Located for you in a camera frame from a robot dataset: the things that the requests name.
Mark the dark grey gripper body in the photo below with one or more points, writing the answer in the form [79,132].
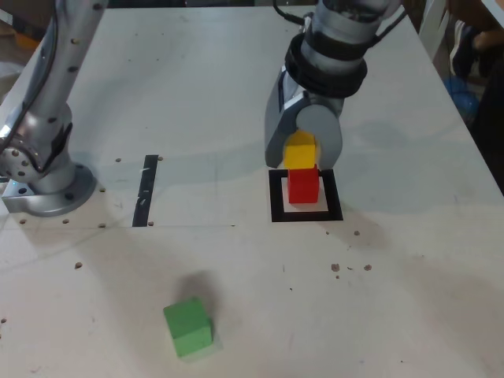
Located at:
[327,101]

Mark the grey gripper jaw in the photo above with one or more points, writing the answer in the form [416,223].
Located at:
[275,130]
[327,130]

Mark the yellow cube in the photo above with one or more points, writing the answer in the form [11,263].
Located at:
[299,155]

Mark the red cube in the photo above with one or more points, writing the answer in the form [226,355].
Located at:
[303,187]

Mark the green cube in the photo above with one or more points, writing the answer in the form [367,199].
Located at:
[189,327]

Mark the black tape square outline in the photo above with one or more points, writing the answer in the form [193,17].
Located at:
[275,197]

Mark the blue round object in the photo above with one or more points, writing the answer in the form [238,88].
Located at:
[460,96]

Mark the black tape strip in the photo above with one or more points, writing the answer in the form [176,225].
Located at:
[143,189]

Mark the person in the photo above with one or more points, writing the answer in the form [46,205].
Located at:
[492,118]

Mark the white frame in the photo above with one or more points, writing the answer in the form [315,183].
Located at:
[433,27]

